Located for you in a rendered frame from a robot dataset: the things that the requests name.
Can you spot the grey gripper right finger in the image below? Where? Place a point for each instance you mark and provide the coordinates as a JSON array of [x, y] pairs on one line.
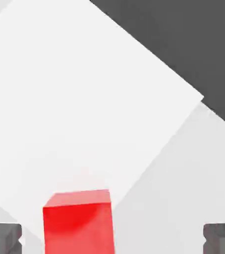
[[221, 240]]

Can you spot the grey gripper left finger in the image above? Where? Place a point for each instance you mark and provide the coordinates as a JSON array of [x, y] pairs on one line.
[[2, 239]]

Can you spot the small red cube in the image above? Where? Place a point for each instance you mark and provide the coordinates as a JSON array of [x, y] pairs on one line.
[[78, 226]]

